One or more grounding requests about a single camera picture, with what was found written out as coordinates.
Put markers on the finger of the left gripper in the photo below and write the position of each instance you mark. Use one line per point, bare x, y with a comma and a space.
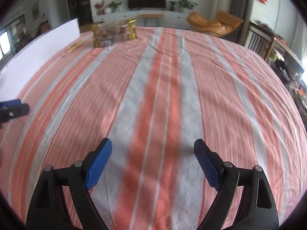
6, 104
13, 112

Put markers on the dark glass display cabinet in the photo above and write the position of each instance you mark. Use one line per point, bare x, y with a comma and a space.
80, 10

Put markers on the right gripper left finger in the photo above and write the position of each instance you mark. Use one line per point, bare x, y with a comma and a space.
48, 208

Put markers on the green plant left of tv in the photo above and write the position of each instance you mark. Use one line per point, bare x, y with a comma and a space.
115, 5

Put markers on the dark wooden chair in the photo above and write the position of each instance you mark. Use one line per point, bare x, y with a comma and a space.
259, 40

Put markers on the grey curtain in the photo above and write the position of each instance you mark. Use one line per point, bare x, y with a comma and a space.
241, 9

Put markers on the small potted plant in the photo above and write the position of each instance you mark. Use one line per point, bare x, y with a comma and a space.
172, 5

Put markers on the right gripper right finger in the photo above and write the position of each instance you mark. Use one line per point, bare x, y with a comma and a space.
257, 208

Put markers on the red flower vase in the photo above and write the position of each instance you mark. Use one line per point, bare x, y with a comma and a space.
99, 6

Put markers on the yellow snack packet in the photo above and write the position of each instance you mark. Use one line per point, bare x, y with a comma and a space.
74, 46

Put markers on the wooden bench stool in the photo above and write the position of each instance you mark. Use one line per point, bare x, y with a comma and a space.
154, 18

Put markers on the white round vase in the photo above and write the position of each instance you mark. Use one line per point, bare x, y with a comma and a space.
107, 10

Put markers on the wall painting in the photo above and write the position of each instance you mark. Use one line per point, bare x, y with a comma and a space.
35, 11

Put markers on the white cardboard box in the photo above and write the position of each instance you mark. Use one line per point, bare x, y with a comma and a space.
18, 71

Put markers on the white tv cabinet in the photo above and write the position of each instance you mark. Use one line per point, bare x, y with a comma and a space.
175, 20

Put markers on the green potted plant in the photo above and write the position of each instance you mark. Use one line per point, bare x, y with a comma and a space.
186, 5

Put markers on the orange lounge chair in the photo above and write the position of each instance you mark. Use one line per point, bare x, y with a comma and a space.
223, 24

